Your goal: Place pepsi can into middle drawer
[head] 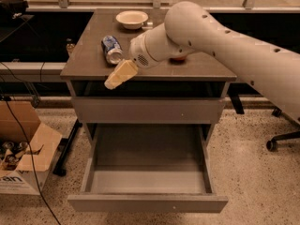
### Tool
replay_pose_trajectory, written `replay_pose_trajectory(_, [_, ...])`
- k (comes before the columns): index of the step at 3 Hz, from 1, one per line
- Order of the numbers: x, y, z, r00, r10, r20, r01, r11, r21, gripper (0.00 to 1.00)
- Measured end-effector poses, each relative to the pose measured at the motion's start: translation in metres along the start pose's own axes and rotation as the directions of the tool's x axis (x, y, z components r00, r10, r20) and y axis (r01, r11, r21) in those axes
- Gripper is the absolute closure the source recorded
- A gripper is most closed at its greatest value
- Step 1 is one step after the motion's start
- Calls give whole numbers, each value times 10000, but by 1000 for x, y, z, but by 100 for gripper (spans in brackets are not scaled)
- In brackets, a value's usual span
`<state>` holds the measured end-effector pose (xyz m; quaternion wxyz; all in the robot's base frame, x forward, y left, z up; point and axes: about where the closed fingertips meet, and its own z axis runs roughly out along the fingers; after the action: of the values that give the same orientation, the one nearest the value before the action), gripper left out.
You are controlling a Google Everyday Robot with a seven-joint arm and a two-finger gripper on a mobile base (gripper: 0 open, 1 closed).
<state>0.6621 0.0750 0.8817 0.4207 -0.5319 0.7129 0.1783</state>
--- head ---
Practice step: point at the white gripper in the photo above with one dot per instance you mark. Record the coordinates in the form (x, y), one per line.
(139, 52)

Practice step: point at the blue pepsi can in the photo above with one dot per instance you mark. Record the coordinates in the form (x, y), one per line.
(112, 50)

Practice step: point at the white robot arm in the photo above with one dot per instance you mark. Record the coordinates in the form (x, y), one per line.
(272, 71)

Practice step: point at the closed grey top drawer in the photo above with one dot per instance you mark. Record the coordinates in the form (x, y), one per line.
(147, 111)

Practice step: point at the grey drawer cabinet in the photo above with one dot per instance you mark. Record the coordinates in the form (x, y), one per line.
(199, 77)

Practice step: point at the open grey middle drawer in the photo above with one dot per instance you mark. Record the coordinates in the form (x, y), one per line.
(148, 168)

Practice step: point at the red apple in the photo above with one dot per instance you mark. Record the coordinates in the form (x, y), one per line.
(179, 59)

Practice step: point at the white bowl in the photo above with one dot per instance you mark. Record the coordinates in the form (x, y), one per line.
(132, 19)

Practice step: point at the small bottle behind cabinet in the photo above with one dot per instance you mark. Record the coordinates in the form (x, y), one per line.
(70, 46)

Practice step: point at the cardboard box with cans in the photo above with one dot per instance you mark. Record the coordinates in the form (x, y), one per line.
(28, 147)

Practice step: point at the black bag on shelf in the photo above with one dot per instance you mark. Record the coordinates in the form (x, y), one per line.
(11, 9)

